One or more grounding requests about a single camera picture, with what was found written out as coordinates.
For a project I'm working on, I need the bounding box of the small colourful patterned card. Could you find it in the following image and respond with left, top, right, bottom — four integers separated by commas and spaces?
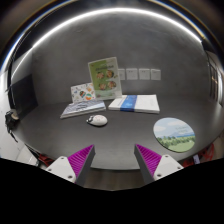
71, 83, 96, 103

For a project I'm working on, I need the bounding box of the green upright food book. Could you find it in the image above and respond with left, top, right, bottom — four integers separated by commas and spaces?
88, 57, 122, 100

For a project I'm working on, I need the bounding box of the grey striped book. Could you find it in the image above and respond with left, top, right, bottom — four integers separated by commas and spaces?
60, 100, 106, 119

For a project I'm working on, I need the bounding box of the red cable left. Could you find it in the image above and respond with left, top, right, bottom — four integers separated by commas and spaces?
26, 144, 56, 168

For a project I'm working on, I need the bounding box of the white computer mouse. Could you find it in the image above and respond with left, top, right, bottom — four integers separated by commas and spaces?
86, 115, 108, 127

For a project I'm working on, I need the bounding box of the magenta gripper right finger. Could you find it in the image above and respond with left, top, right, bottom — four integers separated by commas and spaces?
133, 143, 185, 185

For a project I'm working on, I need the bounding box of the white book with blue band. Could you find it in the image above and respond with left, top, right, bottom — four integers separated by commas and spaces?
108, 95, 160, 114

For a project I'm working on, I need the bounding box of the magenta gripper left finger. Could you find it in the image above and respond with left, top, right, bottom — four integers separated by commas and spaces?
45, 144, 96, 187

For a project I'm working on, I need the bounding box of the orange cable right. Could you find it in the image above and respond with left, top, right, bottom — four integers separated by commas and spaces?
181, 143, 216, 168

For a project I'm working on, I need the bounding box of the white wall socket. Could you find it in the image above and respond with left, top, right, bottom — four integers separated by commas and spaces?
139, 68, 150, 80
118, 69, 126, 80
126, 68, 138, 80
151, 69, 161, 81

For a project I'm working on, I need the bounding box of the black monitor screen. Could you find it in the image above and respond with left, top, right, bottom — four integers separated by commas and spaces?
11, 75, 38, 120

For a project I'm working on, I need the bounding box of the round landscape mouse pad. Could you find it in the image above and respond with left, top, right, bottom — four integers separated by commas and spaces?
153, 118, 196, 153

